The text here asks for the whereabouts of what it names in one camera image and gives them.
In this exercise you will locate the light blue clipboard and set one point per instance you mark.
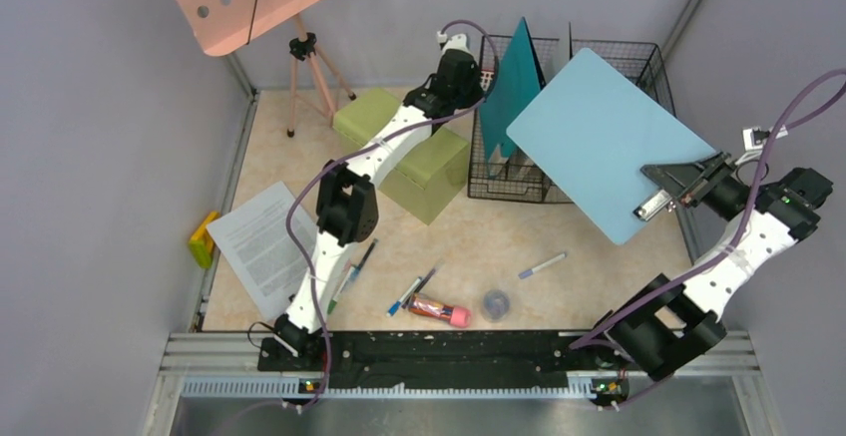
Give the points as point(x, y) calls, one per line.
point(591, 130)

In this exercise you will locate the yellow green block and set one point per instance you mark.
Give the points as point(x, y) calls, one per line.
point(201, 244)

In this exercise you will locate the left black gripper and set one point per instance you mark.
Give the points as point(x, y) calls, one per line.
point(477, 93)

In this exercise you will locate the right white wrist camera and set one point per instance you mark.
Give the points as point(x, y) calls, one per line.
point(754, 139)

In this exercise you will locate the printed paper clipboard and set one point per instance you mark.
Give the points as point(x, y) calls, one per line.
point(268, 261)

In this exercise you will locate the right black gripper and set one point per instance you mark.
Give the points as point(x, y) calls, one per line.
point(684, 179)

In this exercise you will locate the clear round container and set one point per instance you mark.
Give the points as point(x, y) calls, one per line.
point(495, 305)

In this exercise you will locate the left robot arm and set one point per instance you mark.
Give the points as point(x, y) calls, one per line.
point(347, 207)

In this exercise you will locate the white blue marker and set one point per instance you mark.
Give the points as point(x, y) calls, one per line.
point(542, 265)

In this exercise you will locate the pink capped pencil tube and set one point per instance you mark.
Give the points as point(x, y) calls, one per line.
point(454, 315)

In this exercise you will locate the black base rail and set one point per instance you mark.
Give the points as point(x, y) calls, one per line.
point(444, 360)

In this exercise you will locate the black pen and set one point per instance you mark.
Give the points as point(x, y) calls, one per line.
point(356, 268)

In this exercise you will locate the red calculator cube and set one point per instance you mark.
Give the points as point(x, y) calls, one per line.
point(486, 79)

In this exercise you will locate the green capped marker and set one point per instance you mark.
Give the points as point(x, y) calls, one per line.
point(335, 298)

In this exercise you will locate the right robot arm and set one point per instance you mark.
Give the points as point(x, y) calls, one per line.
point(670, 322)

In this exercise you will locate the teal folder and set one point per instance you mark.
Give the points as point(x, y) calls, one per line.
point(519, 80)

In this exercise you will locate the grey white folder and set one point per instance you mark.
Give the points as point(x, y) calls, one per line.
point(571, 51)

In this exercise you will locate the black wire desk organizer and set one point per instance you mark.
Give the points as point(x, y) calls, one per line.
point(518, 179)

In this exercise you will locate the green rectangular box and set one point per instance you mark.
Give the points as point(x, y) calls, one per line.
point(429, 177)

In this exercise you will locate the blue capped marker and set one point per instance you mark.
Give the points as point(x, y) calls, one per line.
point(394, 308)

